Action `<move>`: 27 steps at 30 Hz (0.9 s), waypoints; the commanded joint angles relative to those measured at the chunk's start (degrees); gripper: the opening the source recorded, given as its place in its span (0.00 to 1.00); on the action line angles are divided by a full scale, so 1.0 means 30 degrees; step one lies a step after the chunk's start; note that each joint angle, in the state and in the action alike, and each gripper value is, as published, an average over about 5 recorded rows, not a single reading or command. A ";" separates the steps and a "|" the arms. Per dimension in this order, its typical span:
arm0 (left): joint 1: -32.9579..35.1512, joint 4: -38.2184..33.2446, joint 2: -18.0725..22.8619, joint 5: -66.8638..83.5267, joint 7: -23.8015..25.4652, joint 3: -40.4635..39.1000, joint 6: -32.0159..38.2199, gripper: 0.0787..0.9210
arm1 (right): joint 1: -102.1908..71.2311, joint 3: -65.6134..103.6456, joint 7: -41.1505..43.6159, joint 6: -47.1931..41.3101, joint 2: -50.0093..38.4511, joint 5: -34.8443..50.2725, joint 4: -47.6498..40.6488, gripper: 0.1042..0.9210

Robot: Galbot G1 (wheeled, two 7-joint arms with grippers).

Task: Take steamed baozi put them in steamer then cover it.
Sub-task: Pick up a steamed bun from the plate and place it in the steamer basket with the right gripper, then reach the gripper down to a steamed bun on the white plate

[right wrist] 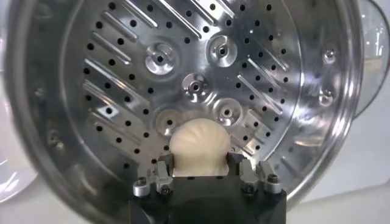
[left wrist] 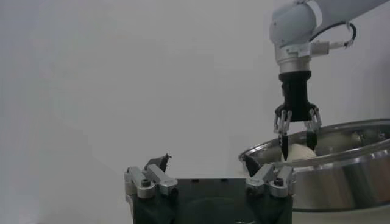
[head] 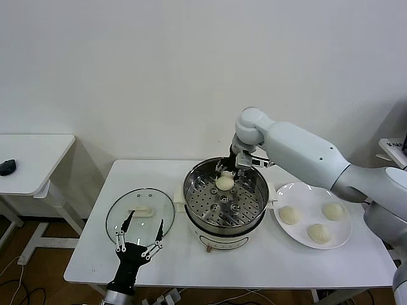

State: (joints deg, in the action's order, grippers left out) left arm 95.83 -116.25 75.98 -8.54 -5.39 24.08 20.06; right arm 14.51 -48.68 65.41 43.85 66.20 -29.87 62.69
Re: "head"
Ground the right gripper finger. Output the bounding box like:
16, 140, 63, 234
233, 168, 247, 187
214, 159, 228, 180

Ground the white side table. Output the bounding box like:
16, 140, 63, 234
0, 134, 86, 266

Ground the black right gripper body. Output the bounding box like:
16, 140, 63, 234
226, 143, 238, 174

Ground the white floor cable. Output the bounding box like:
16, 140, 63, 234
0, 254, 26, 305

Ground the white round plate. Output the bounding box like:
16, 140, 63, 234
273, 181, 353, 250

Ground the white equipment stand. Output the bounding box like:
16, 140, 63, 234
376, 138, 407, 268

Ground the black computer mouse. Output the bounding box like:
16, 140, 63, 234
0, 159, 17, 177

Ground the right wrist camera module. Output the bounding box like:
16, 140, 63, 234
237, 151, 277, 169

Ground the perforated steel steamer basket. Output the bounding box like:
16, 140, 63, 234
183, 157, 270, 228

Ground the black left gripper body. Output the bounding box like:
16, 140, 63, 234
107, 243, 150, 292

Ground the black floor cable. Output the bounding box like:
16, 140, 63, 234
18, 287, 48, 305

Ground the round glass pot lid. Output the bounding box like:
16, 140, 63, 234
106, 187, 176, 249

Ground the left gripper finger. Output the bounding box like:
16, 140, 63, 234
114, 209, 136, 253
141, 219, 165, 260

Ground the white steamed baozi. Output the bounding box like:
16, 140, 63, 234
279, 205, 301, 225
307, 223, 333, 245
215, 170, 235, 191
321, 202, 346, 222

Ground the white floor power strip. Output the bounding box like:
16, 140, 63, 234
141, 287, 184, 305

